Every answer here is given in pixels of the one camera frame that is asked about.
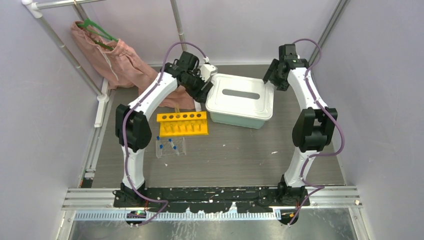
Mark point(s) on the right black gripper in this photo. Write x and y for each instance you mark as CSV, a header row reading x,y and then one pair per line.
x,y
282,85

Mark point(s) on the green clothes hanger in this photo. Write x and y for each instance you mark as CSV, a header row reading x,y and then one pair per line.
x,y
94,33

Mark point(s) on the blue capped tube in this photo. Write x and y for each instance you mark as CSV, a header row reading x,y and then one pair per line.
x,y
157,145
161,150
172,143

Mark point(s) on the yellow test tube rack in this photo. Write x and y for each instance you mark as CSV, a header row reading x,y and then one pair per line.
x,y
181,124

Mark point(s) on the large clear test tube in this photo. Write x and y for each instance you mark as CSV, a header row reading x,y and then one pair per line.
x,y
177,111

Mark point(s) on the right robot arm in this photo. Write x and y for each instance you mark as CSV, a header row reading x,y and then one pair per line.
x,y
314,127

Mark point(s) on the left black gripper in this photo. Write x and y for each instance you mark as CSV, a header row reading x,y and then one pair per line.
x,y
203,97

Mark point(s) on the small clear tube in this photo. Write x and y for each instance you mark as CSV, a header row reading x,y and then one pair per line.
x,y
176,150

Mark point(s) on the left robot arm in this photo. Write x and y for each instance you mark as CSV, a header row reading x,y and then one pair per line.
x,y
132,121

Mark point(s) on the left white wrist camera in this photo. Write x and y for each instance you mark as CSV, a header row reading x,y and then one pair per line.
x,y
207,70

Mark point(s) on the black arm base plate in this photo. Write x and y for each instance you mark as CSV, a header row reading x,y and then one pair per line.
x,y
210,200

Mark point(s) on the pink cloth garment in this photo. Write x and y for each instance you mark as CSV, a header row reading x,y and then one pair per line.
x,y
121,67

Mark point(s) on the white bin lid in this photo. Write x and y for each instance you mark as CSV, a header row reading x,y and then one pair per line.
x,y
241,96

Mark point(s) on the teal plastic bin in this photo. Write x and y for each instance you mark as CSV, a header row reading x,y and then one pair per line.
x,y
252,121

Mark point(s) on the clear well plate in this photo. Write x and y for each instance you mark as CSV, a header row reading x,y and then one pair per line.
x,y
179,142

